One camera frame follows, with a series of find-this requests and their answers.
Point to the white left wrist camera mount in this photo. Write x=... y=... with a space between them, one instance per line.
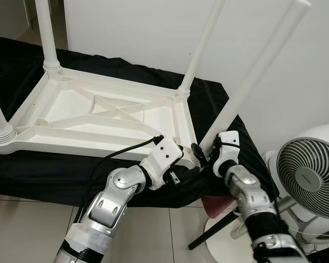
x=164 y=159

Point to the black tablecloth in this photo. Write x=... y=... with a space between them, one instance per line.
x=22 y=175

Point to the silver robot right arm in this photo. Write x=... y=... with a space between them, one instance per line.
x=247 y=186

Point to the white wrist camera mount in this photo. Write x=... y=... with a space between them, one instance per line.
x=227 y=142
x=164 y=159

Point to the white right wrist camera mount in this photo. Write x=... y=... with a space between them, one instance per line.
x=227 y=142

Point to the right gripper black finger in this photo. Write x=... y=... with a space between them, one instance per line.
x=197 y=152

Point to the white plastic table leg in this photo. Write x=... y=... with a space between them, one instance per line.
x=46 y=33
x=203 y=44
x=257 y=71
x=0 y=123

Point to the white plastic table top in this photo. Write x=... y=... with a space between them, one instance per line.
x=71 y=104

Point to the black metal stand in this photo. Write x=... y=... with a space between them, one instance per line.
x=323 y=255

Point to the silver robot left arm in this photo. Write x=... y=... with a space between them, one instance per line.
x=107 y=205

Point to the white pedestal fan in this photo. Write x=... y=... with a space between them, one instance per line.
x=310 y=172

